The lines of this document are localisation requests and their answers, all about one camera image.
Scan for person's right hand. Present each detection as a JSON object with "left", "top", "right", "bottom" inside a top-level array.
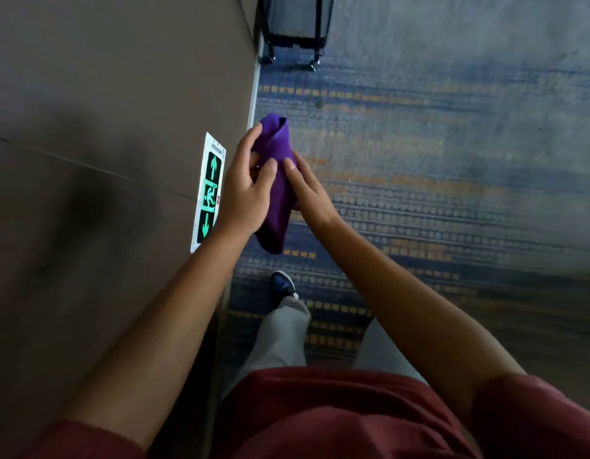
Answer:
[{"left": 281, "top": 150, "right": 343, "bottom": 230}]

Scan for white baseboard strip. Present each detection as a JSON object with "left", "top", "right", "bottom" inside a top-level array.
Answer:
[{"left": 199, "top": 33, "right": 265, "bottom": 459}]

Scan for purple microfibre cloth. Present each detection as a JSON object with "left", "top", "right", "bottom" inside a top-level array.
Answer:
[{"left": 250, "top": 113, "right": 301, "bottom": 256}]

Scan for person's left forearm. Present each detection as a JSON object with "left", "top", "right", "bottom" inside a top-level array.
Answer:
[{"left": 61, "top": 224, "right": 243, "bottom": 450}]

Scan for person's left hand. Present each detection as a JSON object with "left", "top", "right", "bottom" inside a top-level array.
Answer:
[{"left": 217, "top": 122, "right": 279, "bottom": 237}]

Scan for person's right forearm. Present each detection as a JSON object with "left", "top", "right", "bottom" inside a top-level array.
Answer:
[{"left": 319, "top": 217, "right": 528, "bottom": 426}]

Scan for black mesh utility cart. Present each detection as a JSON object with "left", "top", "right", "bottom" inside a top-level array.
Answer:
[{"left": 255, "top": 0, "right": 336, "bottom": 72}]

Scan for dark blue sneaker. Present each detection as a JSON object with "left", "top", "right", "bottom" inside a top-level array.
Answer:
[{"left": 268, "top": 270, "right": 299, "bottom": 309}]

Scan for grey trousers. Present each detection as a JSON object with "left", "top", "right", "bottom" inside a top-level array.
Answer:
[{"left": 223, "top": 296, "right": 429, "bottom": 402}]

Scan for dark red shirt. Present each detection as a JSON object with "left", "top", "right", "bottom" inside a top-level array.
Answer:
[{"left": 22, "top": 367, "right": 590, "bottom": 459}]

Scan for white green emergency exit sign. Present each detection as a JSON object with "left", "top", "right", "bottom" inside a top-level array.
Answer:
[{"left": 190, "top": 132, "right": 227, "bottom": 254}]

